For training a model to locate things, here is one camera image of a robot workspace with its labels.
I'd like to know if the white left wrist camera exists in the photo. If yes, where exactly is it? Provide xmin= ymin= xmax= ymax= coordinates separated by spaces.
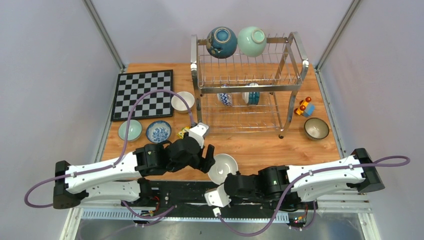
xmin=188 ymin=122 xmax=210 ymax=149

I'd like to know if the teal white striped bowl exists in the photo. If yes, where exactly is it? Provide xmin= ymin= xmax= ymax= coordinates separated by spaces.
xmin=242 ymin=91 xmax=260 ymax=106

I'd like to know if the aluminium right frame post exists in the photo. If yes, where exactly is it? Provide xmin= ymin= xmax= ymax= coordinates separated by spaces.
xmin=315 ymin=0 xmax=363 ymax=72

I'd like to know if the dark patterned rim bowl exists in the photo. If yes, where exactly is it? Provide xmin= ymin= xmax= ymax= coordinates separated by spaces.
xmin=303 ymin=117 xmax=330 ymax=141

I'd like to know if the dark blue glazed bowl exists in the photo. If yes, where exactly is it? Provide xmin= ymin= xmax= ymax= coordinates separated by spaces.
xmin=206 ymin=26 xmax=238 ymax=59

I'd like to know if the pale green striped bowl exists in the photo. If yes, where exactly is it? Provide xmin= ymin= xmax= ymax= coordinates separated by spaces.
xmin=118 ymin=119 xmax=143 ymax=142

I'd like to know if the plain cream bowl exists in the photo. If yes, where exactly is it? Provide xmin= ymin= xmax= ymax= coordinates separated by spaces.
xmin=207 ymin=153 xmax=239 ymax=185

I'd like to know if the yellow green toy block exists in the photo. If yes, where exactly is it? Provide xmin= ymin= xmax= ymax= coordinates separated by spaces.
xmin=177 ymin=126 xmax=191 ymax=139

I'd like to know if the aluminium left frame post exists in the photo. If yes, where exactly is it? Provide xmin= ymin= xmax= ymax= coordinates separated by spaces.
xmin=82 ymin=0 xmax=126 ymax=74

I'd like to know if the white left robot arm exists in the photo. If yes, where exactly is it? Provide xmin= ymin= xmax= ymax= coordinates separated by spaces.
xmin=53 ymin=136 xmax=215 ymax=210

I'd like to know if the steel two-tier dish rack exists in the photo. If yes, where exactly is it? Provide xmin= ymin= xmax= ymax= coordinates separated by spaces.
xmin=190 ymin=31 xmax=310 ymax=139

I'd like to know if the black white chessboard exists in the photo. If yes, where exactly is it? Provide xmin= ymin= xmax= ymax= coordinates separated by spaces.
xmin=110 ymin=69 xmax=174 ymax=122

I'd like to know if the orange blue toy car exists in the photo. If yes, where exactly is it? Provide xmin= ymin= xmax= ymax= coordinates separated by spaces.
xmin=293 ymin=96 xmax=316 ymax=118

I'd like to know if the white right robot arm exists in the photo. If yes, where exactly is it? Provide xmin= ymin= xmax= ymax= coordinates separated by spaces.
xmin=223 ymin=148 xmax=385 ymax=209

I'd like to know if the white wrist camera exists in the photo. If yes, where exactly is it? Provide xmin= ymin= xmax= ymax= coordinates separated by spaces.
xmin=204 ymin=184 xmax=232 ymax=217
xmin=188 ymin=122 xmax=210 ymax=149

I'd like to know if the mint green glazed bowl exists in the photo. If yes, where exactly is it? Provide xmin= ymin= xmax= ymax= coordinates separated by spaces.
xmin=237 ymin=26 xmax=267 ymax=58

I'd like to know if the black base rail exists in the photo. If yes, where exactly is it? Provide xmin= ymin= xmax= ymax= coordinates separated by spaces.
xmin=89 ymin=178 xmax=309 ymax=220

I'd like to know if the aluminium frame post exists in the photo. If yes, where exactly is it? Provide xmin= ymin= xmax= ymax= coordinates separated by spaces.
xmin=82 ymin=0 xmax=126 ymax=74
xmin=315 ymin=0 xmax=363 ymax=72

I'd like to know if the white blue floral bowl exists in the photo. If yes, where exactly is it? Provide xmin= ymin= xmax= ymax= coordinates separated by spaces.
xmin=145 ymin=120 xmax=172 ymax=144

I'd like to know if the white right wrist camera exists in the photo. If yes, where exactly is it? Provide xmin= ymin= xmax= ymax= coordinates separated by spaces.
xmin=204 ymin=184 xmax=232 ymax=217

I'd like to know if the cream bowl green leaf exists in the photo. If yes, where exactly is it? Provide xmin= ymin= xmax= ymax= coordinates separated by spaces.
xmin=171 ymin=91 xmax=195 ymax=114

